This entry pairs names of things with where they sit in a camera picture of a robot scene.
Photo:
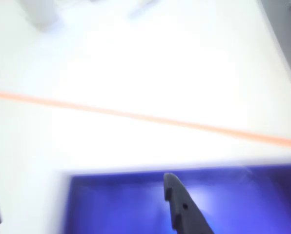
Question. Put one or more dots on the blue rectangular open box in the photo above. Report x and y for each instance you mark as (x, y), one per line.
(123, 207)

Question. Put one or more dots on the orange tape strip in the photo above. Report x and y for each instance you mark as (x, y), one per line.
(145, 117)

